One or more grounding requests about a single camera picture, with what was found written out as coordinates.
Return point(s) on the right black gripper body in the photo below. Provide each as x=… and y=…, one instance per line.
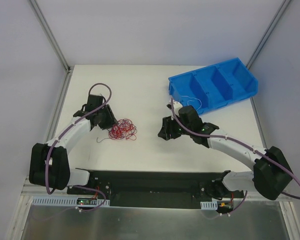
x=168, y=127

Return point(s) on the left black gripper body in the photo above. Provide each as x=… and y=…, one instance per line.
x=110, y=117

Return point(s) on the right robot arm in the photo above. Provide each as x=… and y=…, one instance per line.
x=269, y=172

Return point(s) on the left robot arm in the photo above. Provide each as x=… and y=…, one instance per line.
x=49, y=163

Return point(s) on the blue divided plastic bin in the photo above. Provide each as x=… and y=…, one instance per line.
x=213, y=87

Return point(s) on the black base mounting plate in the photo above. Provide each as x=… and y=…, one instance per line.
x=146, y=189

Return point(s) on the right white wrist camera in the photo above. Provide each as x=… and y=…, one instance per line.
x=174, y=106

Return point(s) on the right white cable duct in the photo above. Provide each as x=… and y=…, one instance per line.
x=209, y=205

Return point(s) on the white cable duct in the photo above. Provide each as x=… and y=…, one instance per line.
x=209, y=205
x=63, y=201

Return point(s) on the left white cable duct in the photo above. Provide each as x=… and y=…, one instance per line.
x=63, y=201

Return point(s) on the left aluminium frame post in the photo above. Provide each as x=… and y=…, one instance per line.
x=49, y=34

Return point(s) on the aluminium frame post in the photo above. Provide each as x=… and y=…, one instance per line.
x=285, y=4
x=49, y=34

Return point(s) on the right aluminium frame post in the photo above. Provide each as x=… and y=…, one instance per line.
x=285, y=4

